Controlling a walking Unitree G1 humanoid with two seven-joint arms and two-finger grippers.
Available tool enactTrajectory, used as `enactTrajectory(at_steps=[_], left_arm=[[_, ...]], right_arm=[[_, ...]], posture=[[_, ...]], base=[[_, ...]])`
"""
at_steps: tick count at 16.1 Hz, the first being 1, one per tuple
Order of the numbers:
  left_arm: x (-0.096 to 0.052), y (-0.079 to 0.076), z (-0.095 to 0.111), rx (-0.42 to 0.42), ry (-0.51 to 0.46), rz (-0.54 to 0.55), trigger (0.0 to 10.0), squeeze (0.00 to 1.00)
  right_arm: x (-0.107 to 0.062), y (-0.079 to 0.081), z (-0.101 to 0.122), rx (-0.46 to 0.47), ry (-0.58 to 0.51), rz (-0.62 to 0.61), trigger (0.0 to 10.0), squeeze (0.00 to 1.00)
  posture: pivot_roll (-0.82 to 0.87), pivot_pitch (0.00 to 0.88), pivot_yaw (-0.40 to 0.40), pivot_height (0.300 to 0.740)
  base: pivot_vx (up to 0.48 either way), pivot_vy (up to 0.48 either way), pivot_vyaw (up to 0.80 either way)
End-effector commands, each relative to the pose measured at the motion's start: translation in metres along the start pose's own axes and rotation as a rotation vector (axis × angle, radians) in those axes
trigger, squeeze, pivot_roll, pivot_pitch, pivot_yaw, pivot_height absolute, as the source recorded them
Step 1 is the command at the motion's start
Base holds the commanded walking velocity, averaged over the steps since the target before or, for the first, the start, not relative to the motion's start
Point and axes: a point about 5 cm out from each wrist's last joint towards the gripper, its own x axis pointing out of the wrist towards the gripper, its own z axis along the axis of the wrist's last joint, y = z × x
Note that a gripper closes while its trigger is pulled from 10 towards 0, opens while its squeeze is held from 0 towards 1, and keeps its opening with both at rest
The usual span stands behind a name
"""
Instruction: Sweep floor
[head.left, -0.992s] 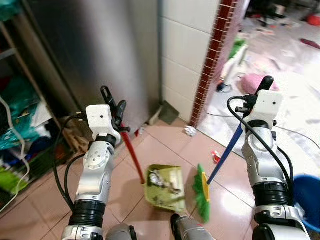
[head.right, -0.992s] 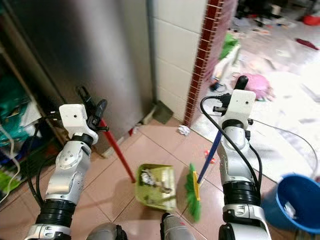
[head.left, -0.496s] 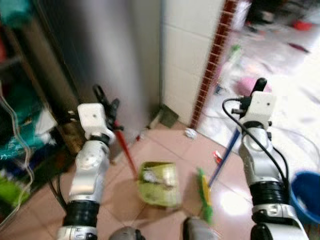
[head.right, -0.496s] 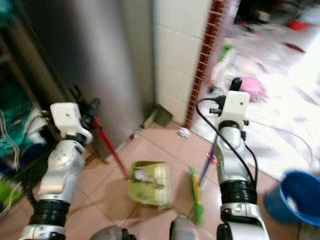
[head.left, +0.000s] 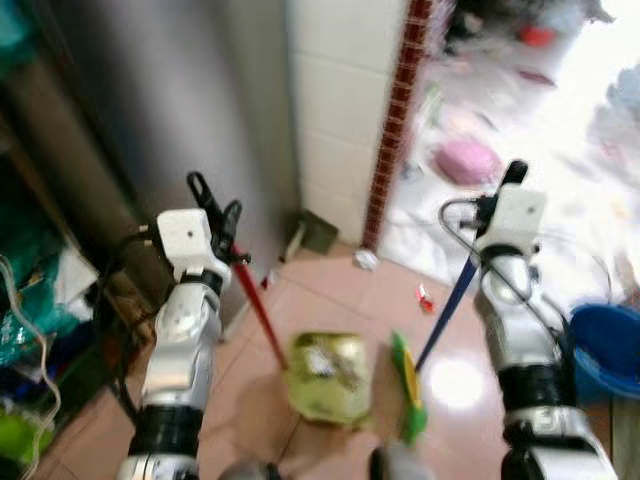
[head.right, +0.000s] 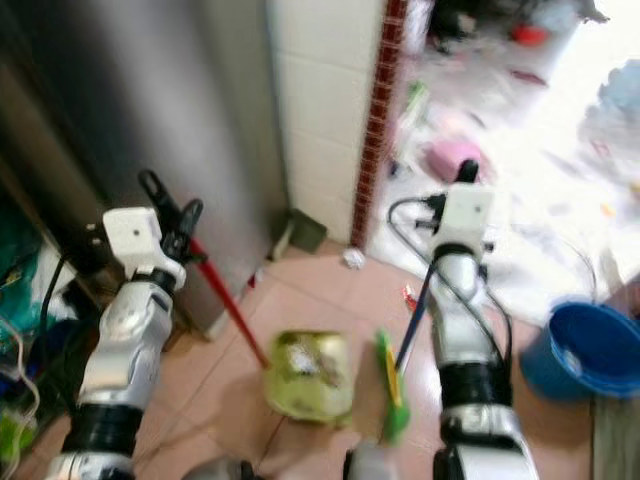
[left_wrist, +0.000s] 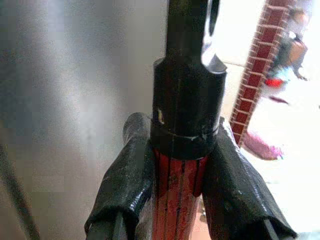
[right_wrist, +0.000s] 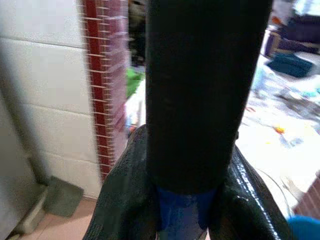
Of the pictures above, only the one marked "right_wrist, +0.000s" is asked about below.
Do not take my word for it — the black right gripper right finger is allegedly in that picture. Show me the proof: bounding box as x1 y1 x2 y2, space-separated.
208 143 294 240

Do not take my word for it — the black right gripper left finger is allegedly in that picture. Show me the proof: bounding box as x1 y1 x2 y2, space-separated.
81 124 162 240

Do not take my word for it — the blue broom with green bristles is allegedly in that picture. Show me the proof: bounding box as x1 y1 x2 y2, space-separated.
144 0 274 232

